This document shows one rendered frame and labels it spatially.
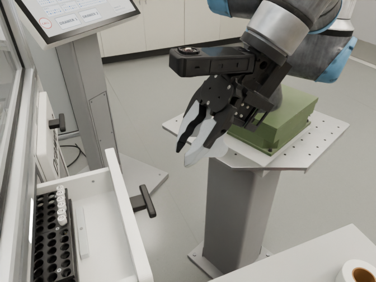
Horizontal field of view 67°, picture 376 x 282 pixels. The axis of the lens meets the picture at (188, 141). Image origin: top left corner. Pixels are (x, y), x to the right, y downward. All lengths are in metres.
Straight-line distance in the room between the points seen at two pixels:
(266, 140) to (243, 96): 0.43
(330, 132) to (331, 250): 0.45
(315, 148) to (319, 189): 1.04
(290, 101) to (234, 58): 0.56
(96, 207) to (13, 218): 0.22
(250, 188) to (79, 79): 0.90
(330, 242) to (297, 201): 1.15
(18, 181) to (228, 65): 0.34
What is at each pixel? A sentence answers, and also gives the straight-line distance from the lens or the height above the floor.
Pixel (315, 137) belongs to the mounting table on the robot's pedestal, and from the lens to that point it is 0.97.
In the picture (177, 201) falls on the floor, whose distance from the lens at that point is 1.71.
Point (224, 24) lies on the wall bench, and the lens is 3.99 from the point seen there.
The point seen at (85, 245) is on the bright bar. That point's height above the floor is 0.85.
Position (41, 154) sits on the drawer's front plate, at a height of 0.93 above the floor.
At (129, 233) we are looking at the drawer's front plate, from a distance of 0.44.
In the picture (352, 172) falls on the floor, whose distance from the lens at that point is 2.16.
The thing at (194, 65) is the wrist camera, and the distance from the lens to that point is 0.36.
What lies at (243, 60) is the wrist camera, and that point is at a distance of 0.40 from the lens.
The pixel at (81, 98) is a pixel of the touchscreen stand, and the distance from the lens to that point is 1.46.
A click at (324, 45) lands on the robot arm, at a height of 1.07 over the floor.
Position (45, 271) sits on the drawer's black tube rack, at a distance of 0.48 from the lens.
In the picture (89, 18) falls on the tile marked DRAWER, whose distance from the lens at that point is 1.29.
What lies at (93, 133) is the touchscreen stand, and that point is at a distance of 1.55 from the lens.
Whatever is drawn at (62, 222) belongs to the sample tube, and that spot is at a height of 0.91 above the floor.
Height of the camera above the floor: 1.28
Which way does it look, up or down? 37 degrees down
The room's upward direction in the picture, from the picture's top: straight up
